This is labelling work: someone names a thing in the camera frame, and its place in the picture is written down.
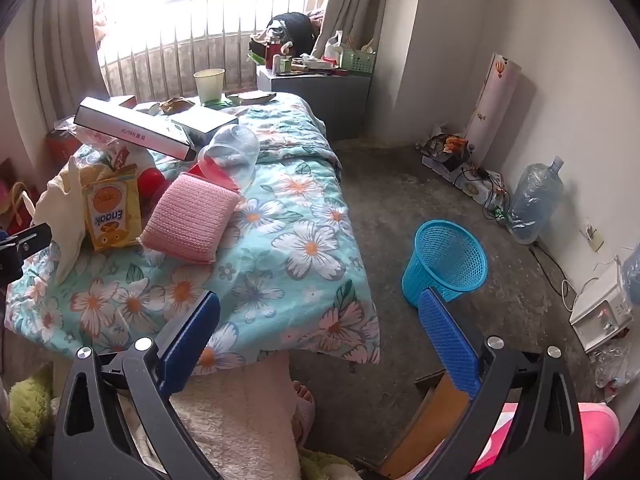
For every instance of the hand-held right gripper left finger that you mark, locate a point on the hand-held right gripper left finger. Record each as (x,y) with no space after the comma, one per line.
(195,340)

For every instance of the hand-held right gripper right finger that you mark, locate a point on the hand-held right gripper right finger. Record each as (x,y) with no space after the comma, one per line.
(450,345)

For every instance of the red plastic plate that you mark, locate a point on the red plastic plate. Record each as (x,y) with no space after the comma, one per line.
(212,172)

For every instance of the wall socket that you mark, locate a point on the wall socket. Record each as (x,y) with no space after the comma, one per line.
(593,237)

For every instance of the red paper bag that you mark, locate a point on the red paper bag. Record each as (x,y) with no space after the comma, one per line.
(20,200)

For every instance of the person's leg in cream fleece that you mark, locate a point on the person's leg in cream fleece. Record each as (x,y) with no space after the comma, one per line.
(240,420)

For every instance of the metal window railing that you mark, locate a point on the metal window railing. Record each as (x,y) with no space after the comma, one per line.
(165,60)

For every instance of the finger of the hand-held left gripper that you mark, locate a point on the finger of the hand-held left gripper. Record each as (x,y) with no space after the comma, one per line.
(25,247)

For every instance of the large clear water jug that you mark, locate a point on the large clear water jug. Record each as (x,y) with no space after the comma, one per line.
(532,200)

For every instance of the green plush toy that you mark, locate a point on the green plush toy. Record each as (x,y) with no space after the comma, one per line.
(27,410)

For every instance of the crumpled brown wrappers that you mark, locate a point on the crumpled brown wrappers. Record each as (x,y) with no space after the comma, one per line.
(170,106)

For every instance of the blue plastic bag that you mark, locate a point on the blue plastic bag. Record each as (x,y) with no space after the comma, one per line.
(633,272)

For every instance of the white appliance box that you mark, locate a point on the white appliance box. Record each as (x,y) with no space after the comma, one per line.
(600,305)

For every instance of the pale paper cup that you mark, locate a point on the pale paper cup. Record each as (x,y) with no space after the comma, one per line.
(209,85)

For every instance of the grey bedside cabinet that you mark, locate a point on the grey bedside cabinet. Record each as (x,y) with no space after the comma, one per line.
(320,100)

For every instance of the floral turquoise blanket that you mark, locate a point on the floral turquoise blanket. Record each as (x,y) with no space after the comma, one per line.
(300,240)

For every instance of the grey curtain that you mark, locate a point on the grey curtain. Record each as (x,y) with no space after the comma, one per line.
(355,5)
(60,35)

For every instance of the green plastic storage basket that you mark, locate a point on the green plastic storage basket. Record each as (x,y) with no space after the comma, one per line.
(357,61)

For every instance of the pink clothing with white print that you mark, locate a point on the pink clothing with white print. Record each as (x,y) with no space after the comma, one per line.
(595,435)

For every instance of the red ball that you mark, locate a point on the red ball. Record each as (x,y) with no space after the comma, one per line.
(151,187)

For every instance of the long white box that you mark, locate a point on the long white box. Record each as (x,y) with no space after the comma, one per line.
(132,127)

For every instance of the yellow snack packet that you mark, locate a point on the yellow snack packet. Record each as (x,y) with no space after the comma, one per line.
(111,210)

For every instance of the clear plastic bag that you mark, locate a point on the clear plastic bag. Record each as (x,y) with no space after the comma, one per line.
(612,367)

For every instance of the wooden stool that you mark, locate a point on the wooden stool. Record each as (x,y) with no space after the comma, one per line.
(425,430)

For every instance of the clear plastic bowl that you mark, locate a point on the clear plastic bowl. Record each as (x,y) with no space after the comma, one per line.
(235,152)

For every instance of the orange snack bag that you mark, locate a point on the orange snack bag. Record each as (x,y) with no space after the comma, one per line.
(447,147)

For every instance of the white plastic bag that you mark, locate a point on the white plastic bag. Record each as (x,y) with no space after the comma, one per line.
(333,47)

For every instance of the black bag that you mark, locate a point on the black bag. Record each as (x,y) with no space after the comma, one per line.
(295,30)

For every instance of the pink knitted pad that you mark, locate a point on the pink knitted pad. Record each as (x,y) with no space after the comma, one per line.
(190,215)

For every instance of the blue plastic mesh basket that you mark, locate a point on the blue plastic mesh basket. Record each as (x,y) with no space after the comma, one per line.
(440,255)

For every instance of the rolled white printed poster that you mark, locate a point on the rolled white printed poster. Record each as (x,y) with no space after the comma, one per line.
(495,105)

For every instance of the flat grey box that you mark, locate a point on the flat grey box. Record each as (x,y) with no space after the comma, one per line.
(205,122)

